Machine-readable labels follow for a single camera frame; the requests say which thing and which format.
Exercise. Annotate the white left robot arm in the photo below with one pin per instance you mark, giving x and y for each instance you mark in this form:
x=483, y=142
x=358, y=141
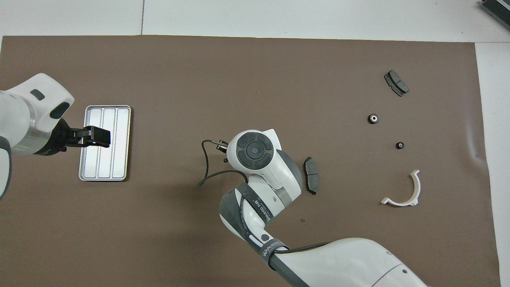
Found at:
x=24, y=115

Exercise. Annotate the large black bearing gear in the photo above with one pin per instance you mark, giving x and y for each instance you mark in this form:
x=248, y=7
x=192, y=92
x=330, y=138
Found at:
x=370, y=120

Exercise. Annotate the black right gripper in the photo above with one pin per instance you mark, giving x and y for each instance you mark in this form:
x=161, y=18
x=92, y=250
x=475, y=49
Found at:
x=222, y=146

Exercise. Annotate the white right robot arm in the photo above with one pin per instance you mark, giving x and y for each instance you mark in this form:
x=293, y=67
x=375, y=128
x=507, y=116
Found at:
x=279, y=175

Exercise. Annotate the silver metal tray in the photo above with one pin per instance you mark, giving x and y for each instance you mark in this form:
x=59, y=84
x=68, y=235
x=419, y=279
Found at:
x=115, y=155

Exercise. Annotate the long grey brake pad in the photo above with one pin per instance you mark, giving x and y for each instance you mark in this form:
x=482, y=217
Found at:
x=312, y=177

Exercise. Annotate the short grey brake pad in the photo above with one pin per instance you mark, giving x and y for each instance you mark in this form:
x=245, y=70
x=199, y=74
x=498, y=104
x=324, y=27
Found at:
x=398, y=83

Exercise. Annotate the brown table mat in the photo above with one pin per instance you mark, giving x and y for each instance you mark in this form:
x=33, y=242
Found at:
x=223, y=79

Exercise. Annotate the white curved plastic clip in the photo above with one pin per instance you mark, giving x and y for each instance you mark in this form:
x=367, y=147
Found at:
x=403, y=203

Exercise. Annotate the dark ribbed metal device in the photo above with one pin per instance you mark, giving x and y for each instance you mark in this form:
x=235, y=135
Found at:
x=498, y=10

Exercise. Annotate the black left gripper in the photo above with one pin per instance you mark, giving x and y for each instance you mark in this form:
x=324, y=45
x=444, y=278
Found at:
x=59, y=137

